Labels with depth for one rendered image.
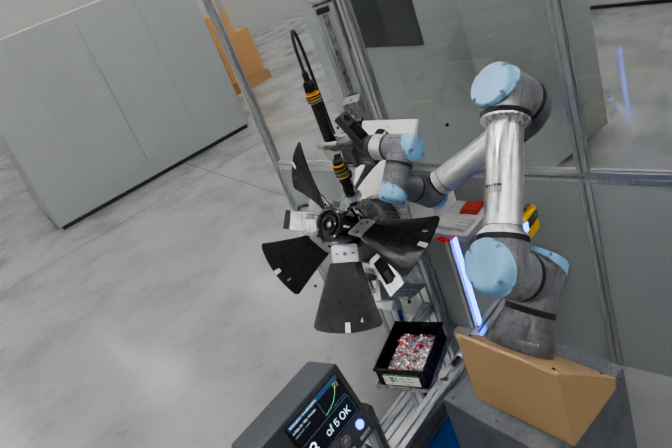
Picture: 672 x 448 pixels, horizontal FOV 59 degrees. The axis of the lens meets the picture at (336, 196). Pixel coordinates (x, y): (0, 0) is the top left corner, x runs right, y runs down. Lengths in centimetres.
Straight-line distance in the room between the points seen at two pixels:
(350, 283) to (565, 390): 89
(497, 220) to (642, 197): 105
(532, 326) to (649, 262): 113
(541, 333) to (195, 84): 655
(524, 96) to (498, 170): 18
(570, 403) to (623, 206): 114
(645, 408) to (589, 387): 142
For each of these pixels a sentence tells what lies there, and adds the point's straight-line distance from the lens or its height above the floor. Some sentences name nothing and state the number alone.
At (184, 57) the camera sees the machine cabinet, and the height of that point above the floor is 113.
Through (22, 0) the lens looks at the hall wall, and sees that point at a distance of 1390.
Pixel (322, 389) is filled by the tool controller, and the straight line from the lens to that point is 136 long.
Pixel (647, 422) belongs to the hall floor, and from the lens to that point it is 278.
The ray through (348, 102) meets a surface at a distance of 242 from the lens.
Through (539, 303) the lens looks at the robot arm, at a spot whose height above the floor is 122.
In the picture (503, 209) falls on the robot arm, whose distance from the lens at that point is 135.
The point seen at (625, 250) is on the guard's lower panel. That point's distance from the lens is 248.
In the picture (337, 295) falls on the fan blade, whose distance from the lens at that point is 199.
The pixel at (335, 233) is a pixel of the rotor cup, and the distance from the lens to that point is 196.
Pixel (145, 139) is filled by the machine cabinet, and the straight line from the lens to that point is 741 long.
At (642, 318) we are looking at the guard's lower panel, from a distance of 268.
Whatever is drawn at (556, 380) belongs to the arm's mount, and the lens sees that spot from 130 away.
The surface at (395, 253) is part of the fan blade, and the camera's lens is 184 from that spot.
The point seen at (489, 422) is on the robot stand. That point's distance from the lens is 150.
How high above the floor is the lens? 212
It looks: 25 degrees down
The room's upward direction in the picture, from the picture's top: 21 degrees counter-clockwise
